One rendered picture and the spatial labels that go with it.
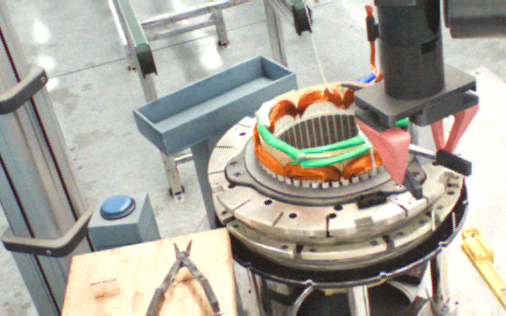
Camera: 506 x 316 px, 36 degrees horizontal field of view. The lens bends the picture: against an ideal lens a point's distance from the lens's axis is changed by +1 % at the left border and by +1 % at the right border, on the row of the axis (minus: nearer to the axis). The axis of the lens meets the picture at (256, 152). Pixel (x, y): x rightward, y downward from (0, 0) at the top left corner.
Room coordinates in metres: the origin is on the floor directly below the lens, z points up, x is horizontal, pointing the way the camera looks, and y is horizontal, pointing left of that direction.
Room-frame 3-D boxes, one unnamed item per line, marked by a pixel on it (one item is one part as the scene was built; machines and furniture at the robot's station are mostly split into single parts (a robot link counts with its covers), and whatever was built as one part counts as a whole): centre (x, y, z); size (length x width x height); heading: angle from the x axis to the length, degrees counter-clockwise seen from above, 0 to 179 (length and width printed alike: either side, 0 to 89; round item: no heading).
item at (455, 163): (0.64, -0.19, 1.17); 0.04 x 0.01 x 0.02; 34
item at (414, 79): (0.65, -0.16, 1.28); 0.10 x 0.07 x 0.07; 111
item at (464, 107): (0.65, -0.18, 1.21); 0.07 x 0.07 x 0.09; 21
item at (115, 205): (0.87, 0.20, 1.04); 0.04 x 0.04 x 0.01
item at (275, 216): (0.82, -0.09, 1.09); 0.32 x 0.32 x 0.01
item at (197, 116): (1.10, 0.05, 0.92); 0.25 x 0.11 x 0.28; 116
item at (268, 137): (0.79, -0.03, 1.15); 0.15 x 0.04 x 0.02; 5
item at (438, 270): (0.81, -0.22, 0.91); 0.02 x 0.02 x 0.21
